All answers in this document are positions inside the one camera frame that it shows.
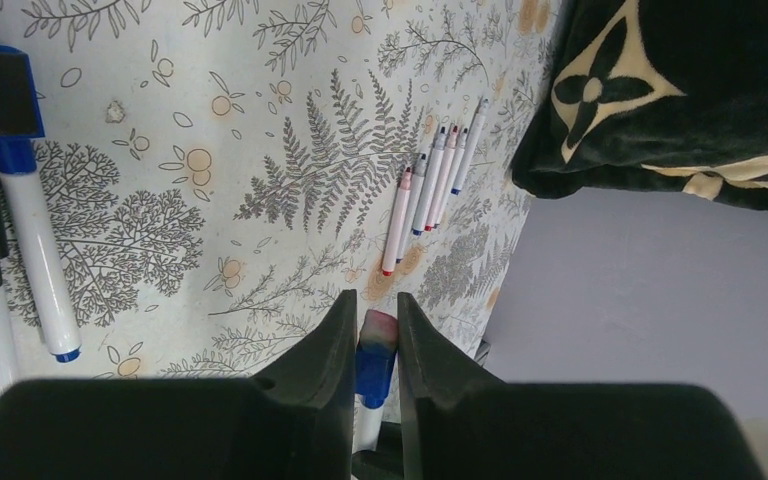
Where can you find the red marker black eraser cap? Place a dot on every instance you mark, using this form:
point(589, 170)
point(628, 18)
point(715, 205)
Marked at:
point(398, 213)

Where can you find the black floral blanket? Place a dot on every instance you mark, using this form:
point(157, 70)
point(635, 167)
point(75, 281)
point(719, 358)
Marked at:
point(655, 96)

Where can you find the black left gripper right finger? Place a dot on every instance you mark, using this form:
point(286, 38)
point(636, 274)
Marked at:
point(461, 422)

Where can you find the white marker body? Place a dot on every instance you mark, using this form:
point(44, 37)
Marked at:
point(474, 134)

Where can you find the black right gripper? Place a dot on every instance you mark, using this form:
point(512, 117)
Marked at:
point(385, 461)

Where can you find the floral patterned table mat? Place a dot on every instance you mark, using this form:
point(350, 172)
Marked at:
point(218, 171)

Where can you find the blue marker black eraser cap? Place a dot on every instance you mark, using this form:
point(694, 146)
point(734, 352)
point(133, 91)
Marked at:
point(20, 124)

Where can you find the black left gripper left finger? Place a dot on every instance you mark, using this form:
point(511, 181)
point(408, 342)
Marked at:
point(291, 420)

